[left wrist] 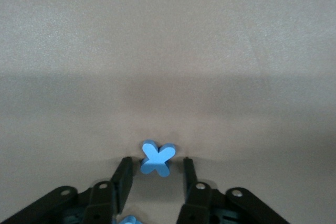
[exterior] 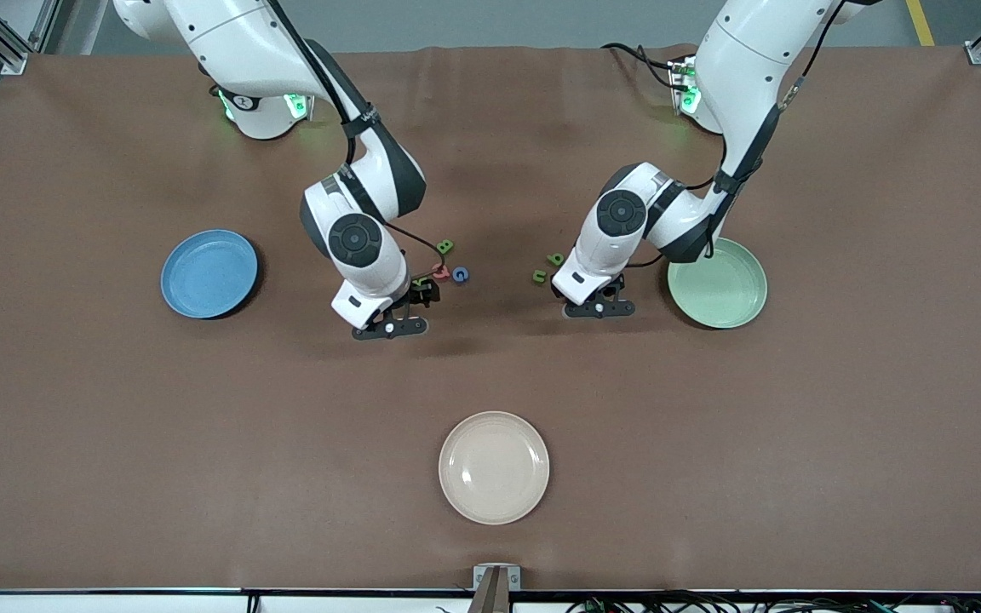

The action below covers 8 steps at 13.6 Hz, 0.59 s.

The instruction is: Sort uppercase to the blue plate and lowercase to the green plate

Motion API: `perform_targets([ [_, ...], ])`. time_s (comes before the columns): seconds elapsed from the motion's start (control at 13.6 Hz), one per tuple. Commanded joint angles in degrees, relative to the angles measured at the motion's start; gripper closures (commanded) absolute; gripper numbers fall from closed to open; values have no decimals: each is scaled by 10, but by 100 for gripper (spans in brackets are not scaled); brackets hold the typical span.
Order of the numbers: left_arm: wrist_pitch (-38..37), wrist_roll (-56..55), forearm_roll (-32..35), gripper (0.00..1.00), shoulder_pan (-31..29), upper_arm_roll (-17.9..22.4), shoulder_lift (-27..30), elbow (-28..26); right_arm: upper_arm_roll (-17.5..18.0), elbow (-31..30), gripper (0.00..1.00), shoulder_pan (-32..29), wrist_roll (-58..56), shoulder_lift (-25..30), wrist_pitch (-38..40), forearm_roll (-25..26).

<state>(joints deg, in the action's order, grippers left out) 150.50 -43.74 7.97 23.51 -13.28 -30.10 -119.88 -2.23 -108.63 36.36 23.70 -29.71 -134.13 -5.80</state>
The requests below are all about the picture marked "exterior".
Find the green plate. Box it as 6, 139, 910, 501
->
667, 237, 769, 329

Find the blue plate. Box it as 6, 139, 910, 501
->
160, 229, 259, 320

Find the cream plate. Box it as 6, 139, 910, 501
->
439, 411, 551, 525

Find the brown table mat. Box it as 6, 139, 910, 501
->
0, 43, 981, 593

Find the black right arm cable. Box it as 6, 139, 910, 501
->
265, 0, 449, 265

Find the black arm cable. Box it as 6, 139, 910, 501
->
265, 0, 449, 265
627, 0, 862, 268

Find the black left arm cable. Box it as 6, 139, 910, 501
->
627, 0, 862, 268

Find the black base cable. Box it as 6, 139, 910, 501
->
601, 41, 680, 91

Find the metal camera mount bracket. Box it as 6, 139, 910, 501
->
469, 564, 522, 613

